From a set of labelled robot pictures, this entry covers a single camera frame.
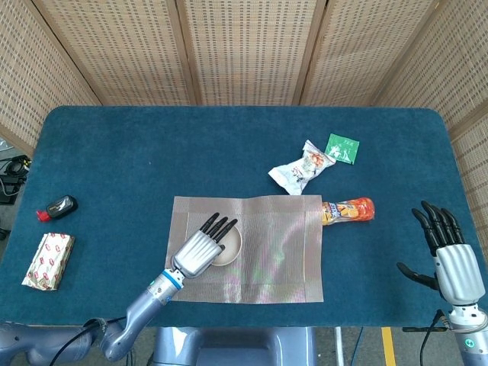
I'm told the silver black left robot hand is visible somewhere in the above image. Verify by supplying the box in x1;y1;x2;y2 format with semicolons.
170;212;239;278

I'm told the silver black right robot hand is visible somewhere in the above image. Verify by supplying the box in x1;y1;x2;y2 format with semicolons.
396;201;488;306

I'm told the white ceramic bowl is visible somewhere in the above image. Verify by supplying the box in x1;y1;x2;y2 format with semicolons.
209;224;243;267

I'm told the brown woven placemat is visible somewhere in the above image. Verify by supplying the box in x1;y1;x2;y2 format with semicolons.
164;194;325;304

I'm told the iced tea bottle orange label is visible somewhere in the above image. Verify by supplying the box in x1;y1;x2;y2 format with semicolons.
320;197;376;226

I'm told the white snack bag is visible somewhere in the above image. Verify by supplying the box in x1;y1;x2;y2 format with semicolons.
267;140;337;196

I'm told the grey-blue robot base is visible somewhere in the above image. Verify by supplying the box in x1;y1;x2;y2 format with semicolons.
152;326;318;366

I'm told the woven bamboo screen panel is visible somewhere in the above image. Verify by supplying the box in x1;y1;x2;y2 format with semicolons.
0;0;102;156
33;0;201;107
371;0;488;130
448;110;488;249
293;0;445;108
175;0;328;107

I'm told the blue velvet table cover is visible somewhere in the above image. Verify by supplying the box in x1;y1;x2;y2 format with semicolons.
0;105;486;329

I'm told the white table leg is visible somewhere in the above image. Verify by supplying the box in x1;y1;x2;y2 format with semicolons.
334;326;345;366

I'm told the small black bottle red cap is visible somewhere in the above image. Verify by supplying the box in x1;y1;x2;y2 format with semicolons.
36;194;79;223

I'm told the red white patterned packet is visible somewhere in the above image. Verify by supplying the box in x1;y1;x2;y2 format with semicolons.
21;232;76;291

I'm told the green tea sachet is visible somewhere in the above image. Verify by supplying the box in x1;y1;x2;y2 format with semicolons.
323;133;360;165

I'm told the black electronic equipment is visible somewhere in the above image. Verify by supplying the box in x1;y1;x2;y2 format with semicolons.
0;154;32;205

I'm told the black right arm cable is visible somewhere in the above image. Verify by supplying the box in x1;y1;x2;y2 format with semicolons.
417;309;449;366

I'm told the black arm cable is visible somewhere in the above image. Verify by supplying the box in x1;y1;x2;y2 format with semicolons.
49;318;127;366
417;309;449;366

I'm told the blue floor cable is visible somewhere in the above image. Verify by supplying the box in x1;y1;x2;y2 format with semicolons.
352;326;366;366

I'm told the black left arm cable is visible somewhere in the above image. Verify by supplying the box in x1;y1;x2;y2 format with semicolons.
49;318;127;366

